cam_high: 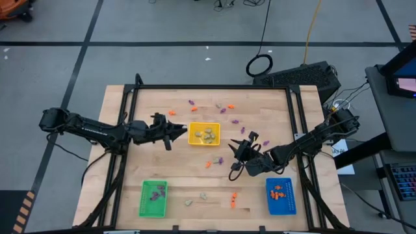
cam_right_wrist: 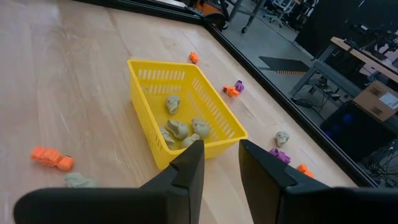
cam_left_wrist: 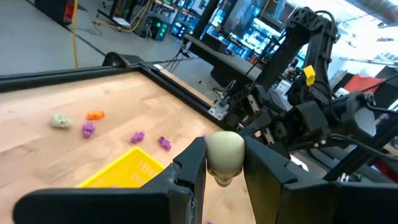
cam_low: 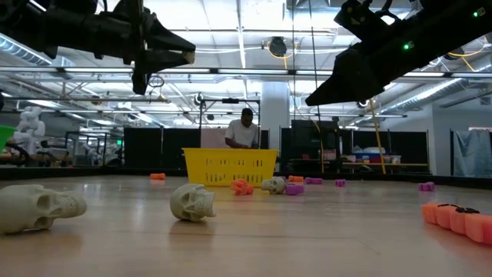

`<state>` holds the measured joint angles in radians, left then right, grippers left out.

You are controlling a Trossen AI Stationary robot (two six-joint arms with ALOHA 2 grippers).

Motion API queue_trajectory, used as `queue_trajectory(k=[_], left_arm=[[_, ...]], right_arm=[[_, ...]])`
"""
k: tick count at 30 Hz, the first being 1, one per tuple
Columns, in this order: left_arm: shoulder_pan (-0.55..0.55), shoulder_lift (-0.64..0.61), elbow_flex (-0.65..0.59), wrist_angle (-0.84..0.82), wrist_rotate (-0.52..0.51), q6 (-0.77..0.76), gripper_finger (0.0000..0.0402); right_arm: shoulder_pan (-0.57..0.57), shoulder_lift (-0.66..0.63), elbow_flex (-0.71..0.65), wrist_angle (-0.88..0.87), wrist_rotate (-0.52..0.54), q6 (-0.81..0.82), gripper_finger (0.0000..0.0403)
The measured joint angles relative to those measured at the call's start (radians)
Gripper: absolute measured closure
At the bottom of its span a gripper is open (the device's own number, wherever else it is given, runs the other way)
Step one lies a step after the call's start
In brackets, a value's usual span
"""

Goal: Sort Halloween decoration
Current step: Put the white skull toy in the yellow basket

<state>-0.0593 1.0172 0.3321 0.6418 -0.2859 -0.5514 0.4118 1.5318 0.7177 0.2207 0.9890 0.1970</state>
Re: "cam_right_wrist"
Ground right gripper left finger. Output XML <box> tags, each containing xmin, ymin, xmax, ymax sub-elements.
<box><xmin>14</xmin><ymin>139</ymin><xmax>206</xmax><ymax>224</ymax></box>

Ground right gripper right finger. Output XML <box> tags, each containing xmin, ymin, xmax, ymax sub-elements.
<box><xmin>238</xmin><ymin>139</ymin><xmax>398</xmax><ymax>224</ymax></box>

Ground yellow plastic basket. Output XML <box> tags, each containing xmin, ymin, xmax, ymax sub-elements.
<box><xmin>127</xmin><ymin>58</ymin><xmax>249</xmax><ymax>170</ymax></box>

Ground black computer tower blue lights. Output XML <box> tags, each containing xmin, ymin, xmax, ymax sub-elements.
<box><xmin>320</xmin><ymin>101</ymin><xmax>398</xmax><ymax>162</ymax></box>

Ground black mat orange stripes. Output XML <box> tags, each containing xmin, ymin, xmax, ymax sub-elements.
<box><xmin>258</xmin><ymin>55</ymin><xmax>312</xmax><ymax>75</ymax></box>

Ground brown cardboard box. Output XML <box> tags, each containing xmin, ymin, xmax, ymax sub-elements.
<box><xmin>353</xmin><ymin>80</ymin><xmax>398</xmax><ymax>122</ymax></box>

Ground wooden work table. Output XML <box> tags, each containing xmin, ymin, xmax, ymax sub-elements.
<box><xmin>289</xmin><ymin>36</ymin><xmax>398</xmax><ymax>97</ymax></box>

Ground orange machine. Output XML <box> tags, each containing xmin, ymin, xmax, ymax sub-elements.
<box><xmin>194</xmin><ymin>0</ymin><xmax>229</xmax><ymax>29</ymax></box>

